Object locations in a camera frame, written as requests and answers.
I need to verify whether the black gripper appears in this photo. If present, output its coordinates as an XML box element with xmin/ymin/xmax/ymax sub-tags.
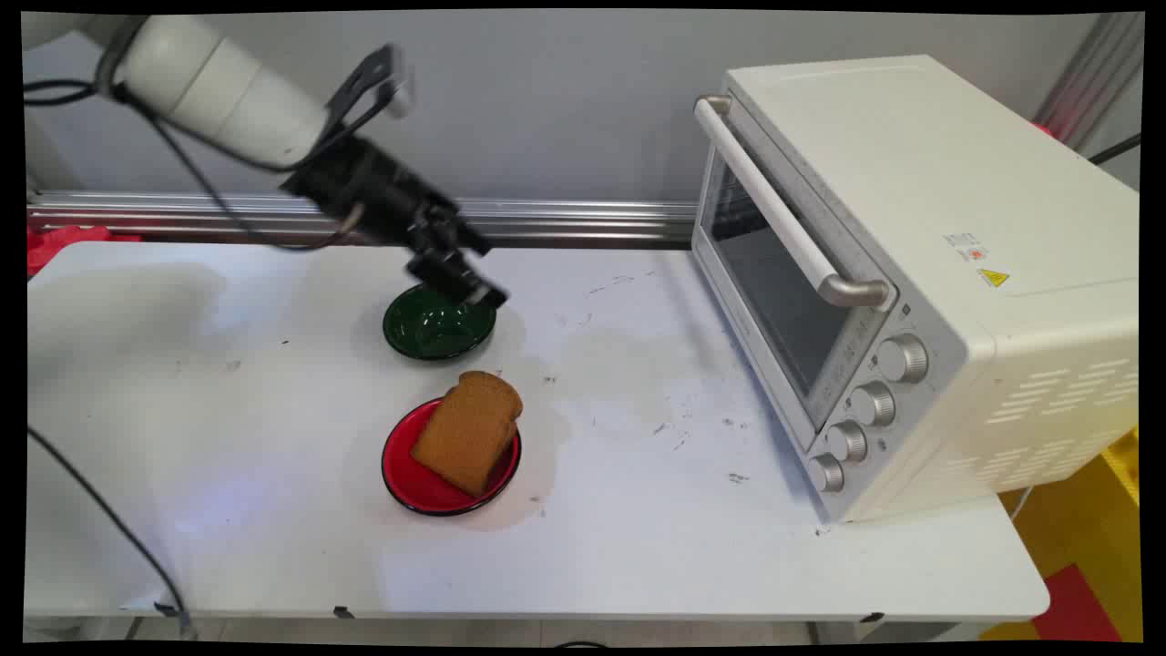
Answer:
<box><xmin>279</xmin><ymin>135</ymin><xmax>509</xmax><ymax>313</ymax></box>

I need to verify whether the glass oven door with handle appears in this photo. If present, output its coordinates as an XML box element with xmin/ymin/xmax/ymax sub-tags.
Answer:
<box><xmin>690</xmin><ymin>91</ymin><xmax>903</xmax><ymax>453</ymax></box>

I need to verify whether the green bowl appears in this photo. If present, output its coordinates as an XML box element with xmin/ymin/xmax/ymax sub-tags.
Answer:
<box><xmin>382</xmin><ymin>282</ymin><xmax>498</xmax><ymax>362</ymax></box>

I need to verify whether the brown bread slice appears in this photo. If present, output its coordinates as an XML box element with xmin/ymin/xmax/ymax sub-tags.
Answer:
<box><xmin>411</xmin><ymin>370</ymin><xmax>525</xmax><ymax>498</ymax></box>

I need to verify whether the red plate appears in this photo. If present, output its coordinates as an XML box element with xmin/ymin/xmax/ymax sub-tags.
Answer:
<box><xmin>381</xmin><ymin>398</ymin><xmax>522</xmax><ymax>518</ymax></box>

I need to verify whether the red cloth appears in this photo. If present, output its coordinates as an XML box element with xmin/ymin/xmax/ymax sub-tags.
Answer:
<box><xmin>27</xmin><ymin>224</ymin><xmax>142</xmax><ymax>276</ymax></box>

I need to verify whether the large silver oven knob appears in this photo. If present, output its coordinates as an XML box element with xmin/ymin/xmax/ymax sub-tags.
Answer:
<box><xmin>878</xmin><ymin>333</ymin><xmax>931</xmax><ymax>384</ymax></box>

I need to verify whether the white toaster oven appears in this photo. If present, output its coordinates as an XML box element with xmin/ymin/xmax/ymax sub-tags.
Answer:
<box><xmin>690</xmin><ymin>55</ymin><xmax>1140</xmax><ymax>526</ymax></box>

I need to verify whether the white label sticker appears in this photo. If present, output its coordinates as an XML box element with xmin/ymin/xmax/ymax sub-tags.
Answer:
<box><xmin>943</xmin><ymin>231</ymin><xmax>991</xmax><ymax>263</ymax></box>

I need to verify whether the aluminium rail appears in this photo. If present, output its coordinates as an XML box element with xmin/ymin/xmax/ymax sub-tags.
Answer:
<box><xmin>27</xmin><ymin>190</ymin><xmax>699</xmax><ymax>251</ymax></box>

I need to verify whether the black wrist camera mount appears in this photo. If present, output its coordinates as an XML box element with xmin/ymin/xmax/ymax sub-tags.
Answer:
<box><xmin>324</xmin><ymin>42</ymin><xmax>416</xmax><ymax>139</ymax></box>

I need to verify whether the black cable with connector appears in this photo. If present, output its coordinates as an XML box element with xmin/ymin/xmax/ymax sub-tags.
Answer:
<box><xmin>27</xmin><ymin>426</ymin><xmax>198</xmax><ymax>639</ymax></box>

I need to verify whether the aluminium frame post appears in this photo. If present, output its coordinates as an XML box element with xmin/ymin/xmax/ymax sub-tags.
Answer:
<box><xmin>1033</xmin><ymin>13</ymin><xmax>1145</xmax><ymax>152</ymax></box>

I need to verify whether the thin black cable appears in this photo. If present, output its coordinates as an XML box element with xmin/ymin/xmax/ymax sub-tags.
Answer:
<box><xmin>1088</xmin><ymin>132</ymin><xmax>1142</xmax><ymax>167</ymax></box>

